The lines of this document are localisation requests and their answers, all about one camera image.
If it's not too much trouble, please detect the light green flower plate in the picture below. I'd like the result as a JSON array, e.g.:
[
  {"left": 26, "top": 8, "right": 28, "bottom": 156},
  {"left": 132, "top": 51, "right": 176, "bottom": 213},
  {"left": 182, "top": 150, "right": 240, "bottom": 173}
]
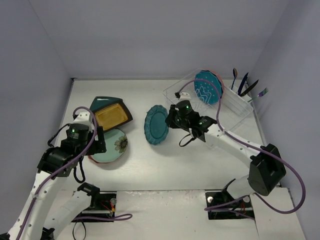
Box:
[{"left": 92, "top": 129, "right": 128, "bottom": 163}]

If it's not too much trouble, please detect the teal embossed plate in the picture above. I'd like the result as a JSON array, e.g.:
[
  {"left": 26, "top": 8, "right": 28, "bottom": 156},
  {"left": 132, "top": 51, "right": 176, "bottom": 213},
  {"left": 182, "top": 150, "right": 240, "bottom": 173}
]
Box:
[{"left": 143, "top": 105, "right": 169, "bottom": 146}]

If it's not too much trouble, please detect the yellow square plate black rim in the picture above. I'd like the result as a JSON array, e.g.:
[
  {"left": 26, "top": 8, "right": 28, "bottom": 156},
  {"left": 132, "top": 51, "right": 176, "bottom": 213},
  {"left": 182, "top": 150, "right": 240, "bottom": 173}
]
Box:
[{"left": 94, "top": 101, "right": 133, "bottom": 132}]

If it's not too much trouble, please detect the blue polka dot plate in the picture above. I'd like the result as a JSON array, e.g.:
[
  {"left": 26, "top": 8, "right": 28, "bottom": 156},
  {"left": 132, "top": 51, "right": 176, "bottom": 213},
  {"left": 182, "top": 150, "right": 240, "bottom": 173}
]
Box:
[{"left": 194, "top": 70, "right": 220, "bottom": 105}]

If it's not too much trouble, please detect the pink polka dot plate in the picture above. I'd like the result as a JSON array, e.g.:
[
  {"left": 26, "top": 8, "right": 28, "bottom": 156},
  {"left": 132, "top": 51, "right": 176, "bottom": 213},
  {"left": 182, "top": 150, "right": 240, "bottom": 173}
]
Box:
[{"left": 209, "top": 69, "right": 225, "bottom": 98}]

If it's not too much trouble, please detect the red plate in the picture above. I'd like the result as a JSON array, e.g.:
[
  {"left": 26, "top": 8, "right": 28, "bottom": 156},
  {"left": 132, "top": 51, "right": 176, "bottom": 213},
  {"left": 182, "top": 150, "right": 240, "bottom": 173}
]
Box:
[{"left": 88, "top": 155, "right": 108, "bottom": 164}]

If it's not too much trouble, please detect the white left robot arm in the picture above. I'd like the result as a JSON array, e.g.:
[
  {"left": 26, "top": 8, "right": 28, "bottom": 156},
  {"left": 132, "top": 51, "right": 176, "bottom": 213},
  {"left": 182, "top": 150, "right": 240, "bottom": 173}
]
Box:
[{"left": 0, "top": 123, "right": 107, "bottom": 240}]

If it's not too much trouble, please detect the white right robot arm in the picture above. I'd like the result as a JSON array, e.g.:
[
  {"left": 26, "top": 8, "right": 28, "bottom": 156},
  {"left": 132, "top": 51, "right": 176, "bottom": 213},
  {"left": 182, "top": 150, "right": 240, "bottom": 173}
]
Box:
[{"left": 165, "top": 100, "right": 287, "bottom": 206}]

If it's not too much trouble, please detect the dark teal square plate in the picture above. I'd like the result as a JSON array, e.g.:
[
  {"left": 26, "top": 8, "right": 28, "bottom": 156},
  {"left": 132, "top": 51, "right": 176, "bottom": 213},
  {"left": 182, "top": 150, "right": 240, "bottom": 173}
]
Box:
[{"left": 89, "top": 96, "right": 123, "bottom": 113}]

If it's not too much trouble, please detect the white cutlery holder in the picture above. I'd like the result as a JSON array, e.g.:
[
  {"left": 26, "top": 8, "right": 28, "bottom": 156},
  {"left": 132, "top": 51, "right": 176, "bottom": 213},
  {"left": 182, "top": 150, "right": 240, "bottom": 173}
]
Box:
[{"left": 222, "top": 86, "right": 253, "bottom": 118}]

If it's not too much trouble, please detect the black knife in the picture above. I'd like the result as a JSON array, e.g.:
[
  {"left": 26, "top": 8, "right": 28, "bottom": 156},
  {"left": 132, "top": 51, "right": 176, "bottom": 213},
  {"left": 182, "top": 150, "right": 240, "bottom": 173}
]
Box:
[{"left": 240, "top": 79, "right": 259, "bottom": 97}]

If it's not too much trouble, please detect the dark blue spoon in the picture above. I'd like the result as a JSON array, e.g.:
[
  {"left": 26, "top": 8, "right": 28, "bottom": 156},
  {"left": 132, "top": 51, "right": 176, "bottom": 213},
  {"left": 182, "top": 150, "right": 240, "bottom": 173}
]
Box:
[{"left": 230, "top": 68, "right": 238, "bottom": 90}]

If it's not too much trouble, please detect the blue knife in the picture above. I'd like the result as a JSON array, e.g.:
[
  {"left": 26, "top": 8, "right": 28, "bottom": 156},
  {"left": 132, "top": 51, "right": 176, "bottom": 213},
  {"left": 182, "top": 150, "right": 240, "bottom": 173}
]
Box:
[{"left": 237, "top": 72, "right": 249, "bottom": 96}]

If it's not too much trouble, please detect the iridescent fork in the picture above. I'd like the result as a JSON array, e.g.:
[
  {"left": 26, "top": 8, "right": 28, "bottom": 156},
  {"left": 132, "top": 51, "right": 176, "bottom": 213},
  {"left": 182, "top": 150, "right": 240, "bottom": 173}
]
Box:
[{"left": 248, "top": 87, "right": 269, "bottom": 103}]

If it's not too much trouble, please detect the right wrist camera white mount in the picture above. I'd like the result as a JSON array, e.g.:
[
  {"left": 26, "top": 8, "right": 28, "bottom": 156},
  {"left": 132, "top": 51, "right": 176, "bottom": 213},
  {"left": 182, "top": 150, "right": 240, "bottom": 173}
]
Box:
[{"left": 179, "top": 92, "right": 191, "bottom": 101}]

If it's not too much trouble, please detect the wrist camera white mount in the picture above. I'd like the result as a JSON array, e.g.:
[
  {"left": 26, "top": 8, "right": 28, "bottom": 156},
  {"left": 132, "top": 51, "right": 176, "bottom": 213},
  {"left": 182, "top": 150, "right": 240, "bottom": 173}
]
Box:
[
  {"left": 72, "top": 111, "right": 92, "bottom": 126},
  {"left": 179, "top": 92, "right": 191, "bottom": 101}
]

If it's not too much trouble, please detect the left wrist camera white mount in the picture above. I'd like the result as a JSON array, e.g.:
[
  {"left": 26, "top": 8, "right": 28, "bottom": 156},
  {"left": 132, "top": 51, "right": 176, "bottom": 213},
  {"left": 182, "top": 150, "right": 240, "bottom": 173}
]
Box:
[{"left": 72, "top": 111, "right": 92, "bottom": 126}]

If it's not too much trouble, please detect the clear wire dish rack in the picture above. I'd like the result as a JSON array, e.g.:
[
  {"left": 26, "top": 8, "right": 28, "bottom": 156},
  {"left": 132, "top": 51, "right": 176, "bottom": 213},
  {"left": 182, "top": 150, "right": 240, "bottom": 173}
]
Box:
[{"left": 163, "top": 68, "right": 253, "bottom": 132}]

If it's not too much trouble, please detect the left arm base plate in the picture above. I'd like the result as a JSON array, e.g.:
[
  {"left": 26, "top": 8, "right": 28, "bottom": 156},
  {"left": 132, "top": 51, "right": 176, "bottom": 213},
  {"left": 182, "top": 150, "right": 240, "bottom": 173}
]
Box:
[{"left": 72, "top": 191, "right": 117, "bottom": 223}]

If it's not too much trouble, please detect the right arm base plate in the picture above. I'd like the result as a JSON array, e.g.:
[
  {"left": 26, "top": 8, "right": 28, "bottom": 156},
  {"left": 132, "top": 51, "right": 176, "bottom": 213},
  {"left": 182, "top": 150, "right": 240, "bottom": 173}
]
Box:
[{"left": 205, "top": 191, "right": 255, "bottom": 221}]

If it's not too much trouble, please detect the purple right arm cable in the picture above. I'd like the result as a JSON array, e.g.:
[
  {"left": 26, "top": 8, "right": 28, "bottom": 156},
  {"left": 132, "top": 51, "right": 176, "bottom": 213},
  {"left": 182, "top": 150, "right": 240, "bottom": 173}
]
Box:
[{"left": 173, "top": 79, "right": 307, "bottom": 221}]

